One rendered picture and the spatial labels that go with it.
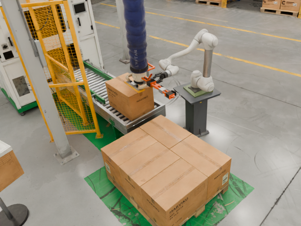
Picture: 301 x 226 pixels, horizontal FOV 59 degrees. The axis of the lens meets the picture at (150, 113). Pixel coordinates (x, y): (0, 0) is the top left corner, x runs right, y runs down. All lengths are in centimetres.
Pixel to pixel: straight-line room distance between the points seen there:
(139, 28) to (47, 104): 155
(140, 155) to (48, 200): 135
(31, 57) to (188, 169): 219
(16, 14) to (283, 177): 365
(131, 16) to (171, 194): 187
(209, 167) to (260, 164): 108
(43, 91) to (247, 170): 282
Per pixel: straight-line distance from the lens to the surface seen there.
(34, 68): 349
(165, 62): 347
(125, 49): 671
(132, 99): 352
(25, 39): 338
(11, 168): 322
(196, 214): 323
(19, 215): 379
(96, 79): 496
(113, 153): 328
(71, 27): 361
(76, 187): 380
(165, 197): 277
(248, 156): 401
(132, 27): 305
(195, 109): 391
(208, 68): 351
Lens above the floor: 275
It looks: 35 degrees down
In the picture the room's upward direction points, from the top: 6 degrees counter-clockwise
